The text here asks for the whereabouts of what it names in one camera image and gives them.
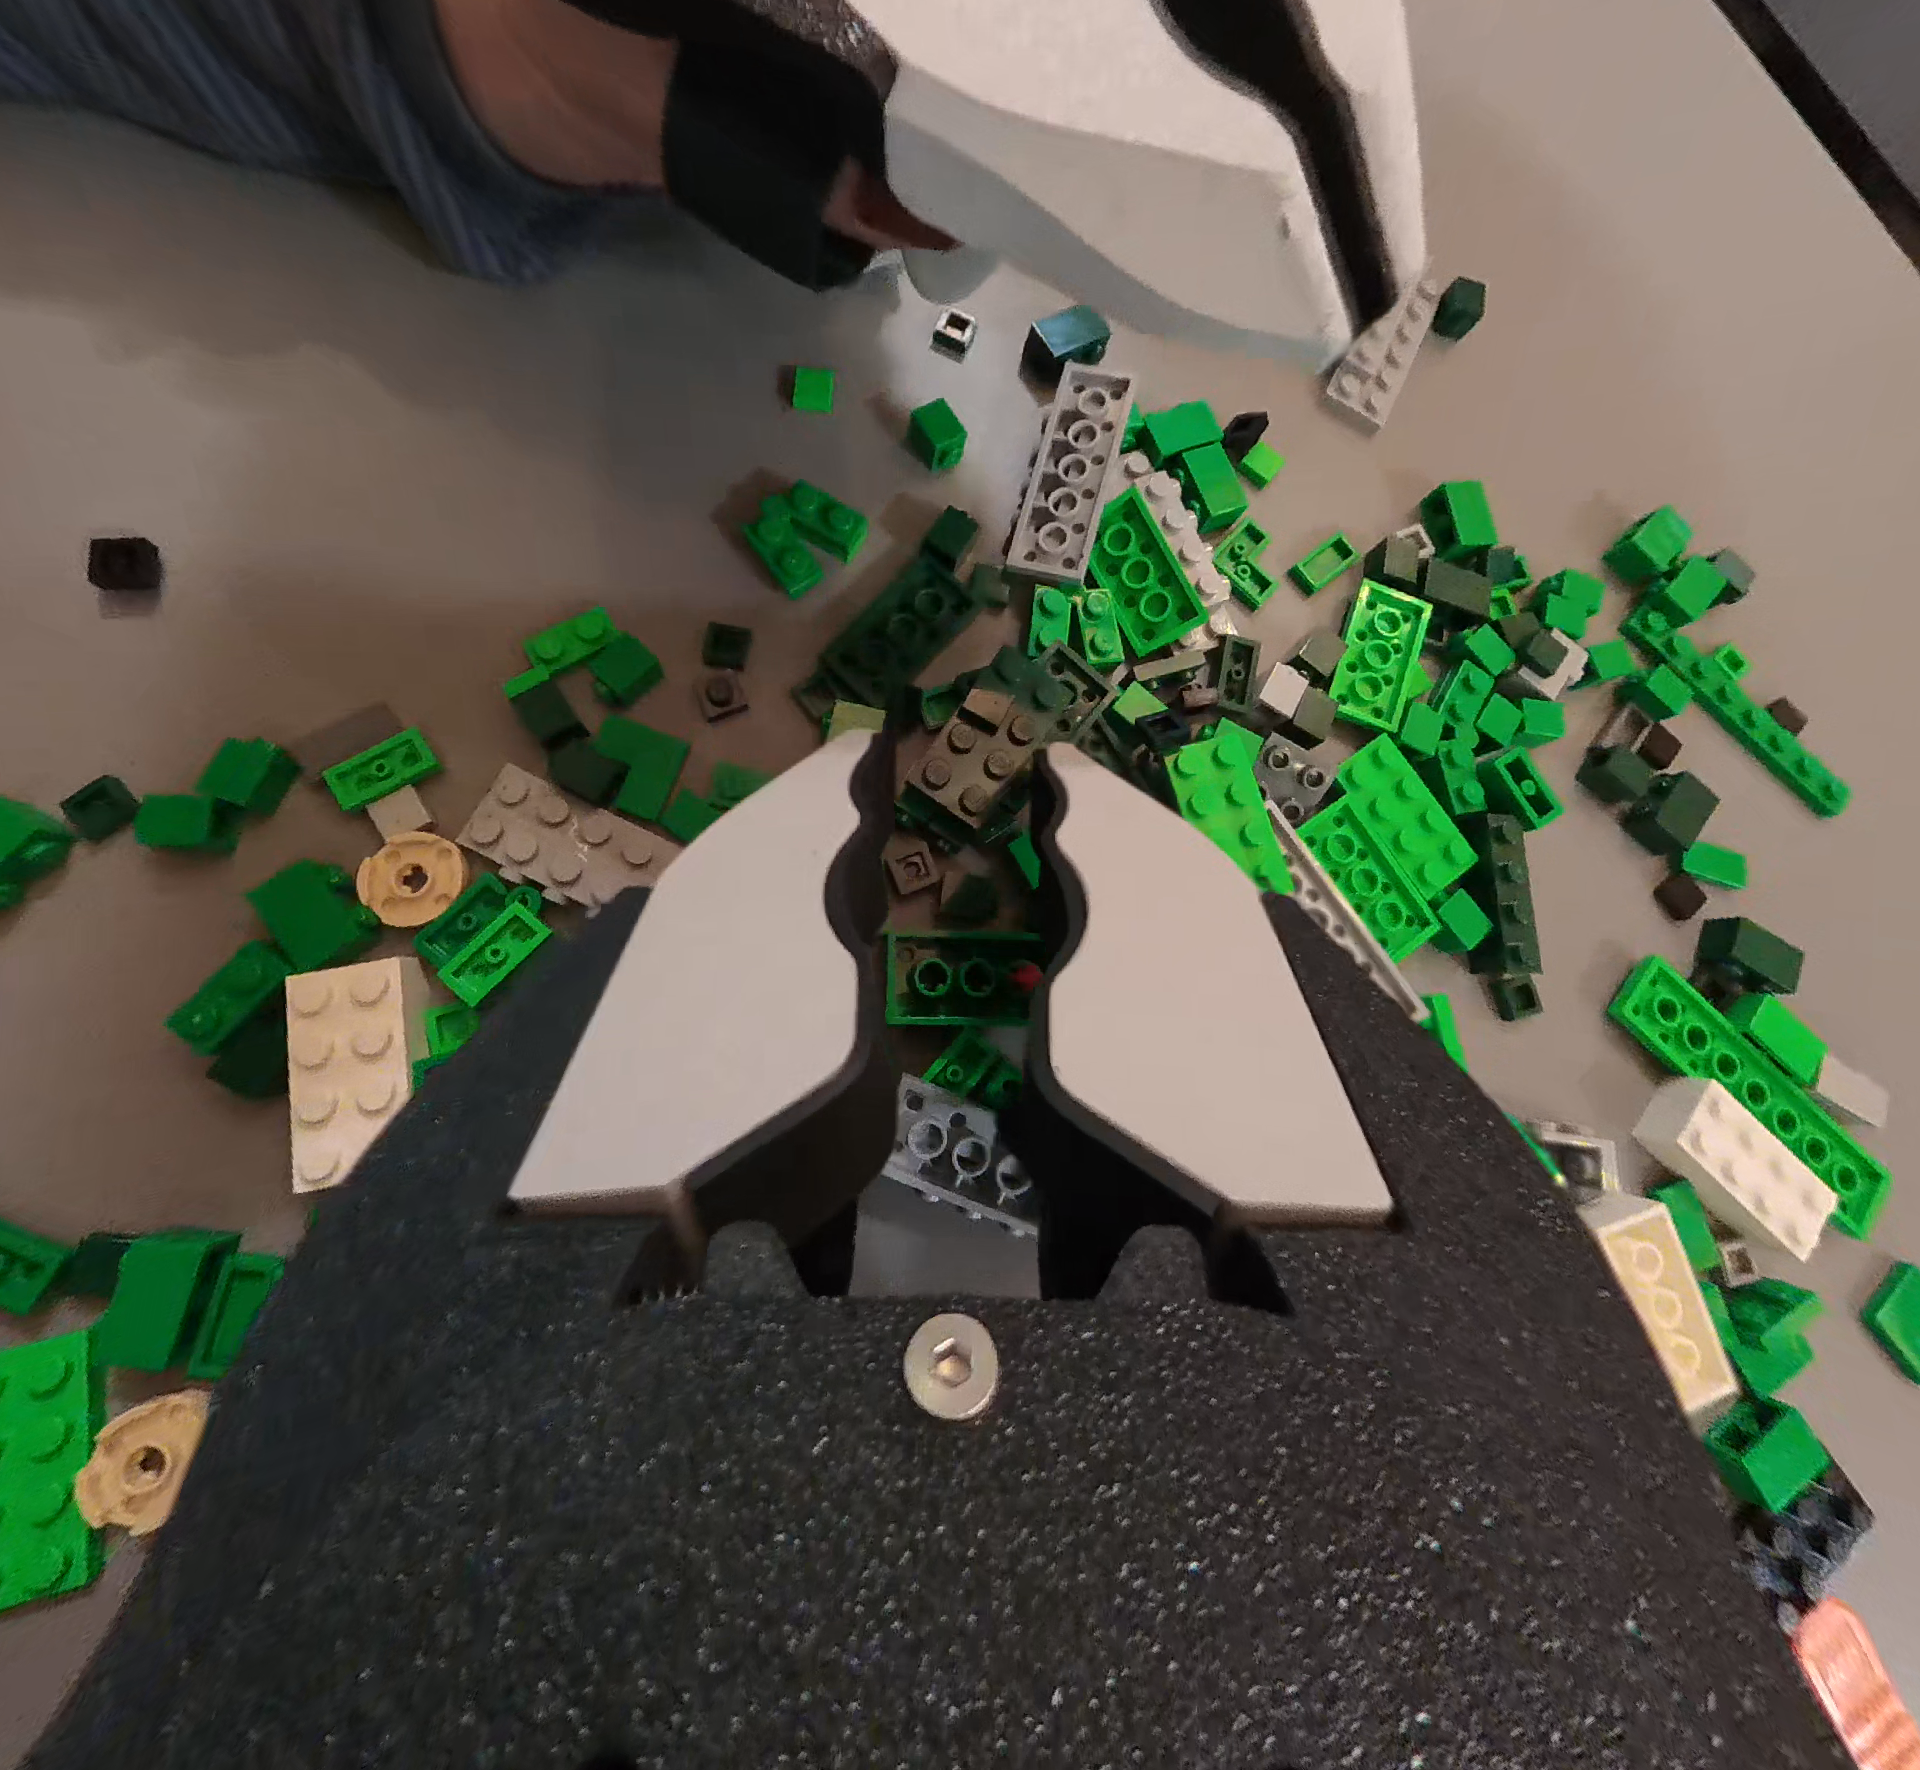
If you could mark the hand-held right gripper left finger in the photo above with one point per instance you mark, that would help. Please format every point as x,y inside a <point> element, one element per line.
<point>704,1035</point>

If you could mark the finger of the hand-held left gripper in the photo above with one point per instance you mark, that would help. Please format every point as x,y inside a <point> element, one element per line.
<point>1351,31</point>
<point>1051,90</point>

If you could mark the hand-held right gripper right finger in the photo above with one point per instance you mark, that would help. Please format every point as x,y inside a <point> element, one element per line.
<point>1200,1050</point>

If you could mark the narrow grey toy plate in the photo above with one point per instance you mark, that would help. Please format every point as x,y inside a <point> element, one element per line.
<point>1381,360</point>

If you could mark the person's left hand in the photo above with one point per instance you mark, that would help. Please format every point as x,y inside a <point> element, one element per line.
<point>554,74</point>

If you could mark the light grey studded toy plate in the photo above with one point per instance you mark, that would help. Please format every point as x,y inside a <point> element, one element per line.
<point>554,832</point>

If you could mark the dark teal toy brick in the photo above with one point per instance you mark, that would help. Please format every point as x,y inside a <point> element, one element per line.
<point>1068,343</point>

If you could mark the grey toy brick with holes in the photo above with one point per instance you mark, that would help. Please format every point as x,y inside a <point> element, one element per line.
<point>961,1149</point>

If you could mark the pile of green toy bricks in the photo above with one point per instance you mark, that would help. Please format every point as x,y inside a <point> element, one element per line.
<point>1394,811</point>

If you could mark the tan round toy plate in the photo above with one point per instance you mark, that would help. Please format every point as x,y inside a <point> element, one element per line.
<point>143,1463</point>
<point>408,878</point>

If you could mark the white toy brick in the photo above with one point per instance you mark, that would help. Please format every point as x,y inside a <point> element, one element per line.
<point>352,1065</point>
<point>1732,1163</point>

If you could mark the dark olive toy plate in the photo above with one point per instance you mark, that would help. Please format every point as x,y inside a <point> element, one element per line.
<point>975,758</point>

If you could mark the wide grey toy plate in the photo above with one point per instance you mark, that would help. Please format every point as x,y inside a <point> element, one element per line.
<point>1072,472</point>

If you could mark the cream toy brick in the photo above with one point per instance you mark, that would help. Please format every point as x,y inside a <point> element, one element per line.
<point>1665,1298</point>

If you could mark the small black toy brick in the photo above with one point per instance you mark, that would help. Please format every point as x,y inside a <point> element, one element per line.
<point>123,564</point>

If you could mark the copper ribbed object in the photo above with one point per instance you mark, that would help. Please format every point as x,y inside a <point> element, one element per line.
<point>1842,1689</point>

